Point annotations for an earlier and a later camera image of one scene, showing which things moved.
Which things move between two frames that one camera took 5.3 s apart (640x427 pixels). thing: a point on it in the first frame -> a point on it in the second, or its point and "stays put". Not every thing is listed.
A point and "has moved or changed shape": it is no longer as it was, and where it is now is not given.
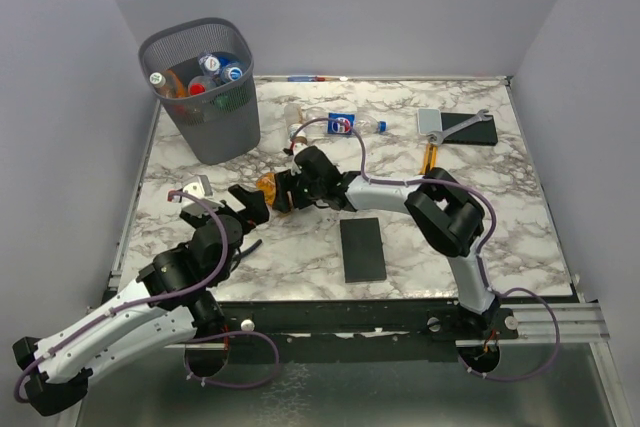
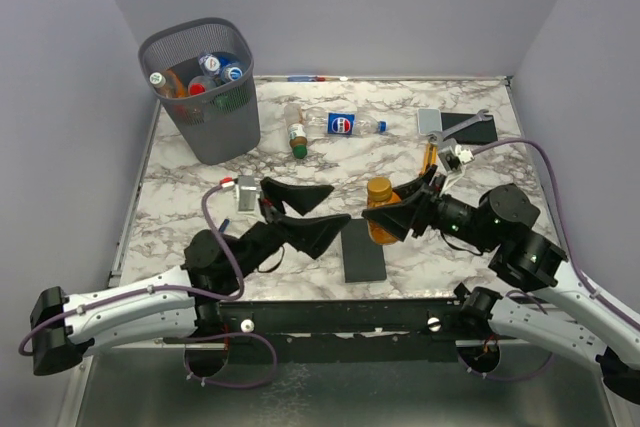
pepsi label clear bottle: (362, 125) stays put
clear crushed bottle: (210, 64) stays put
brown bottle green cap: (293, 118) stays put
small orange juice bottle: (266, 182) has moved or changed shape
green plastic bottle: (232, 100) stays put
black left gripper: (255, 213) -> (312, 235)
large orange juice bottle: (168, 84) stays put
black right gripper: (286, 182) -> (396, 218)
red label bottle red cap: (200, 84) stays put
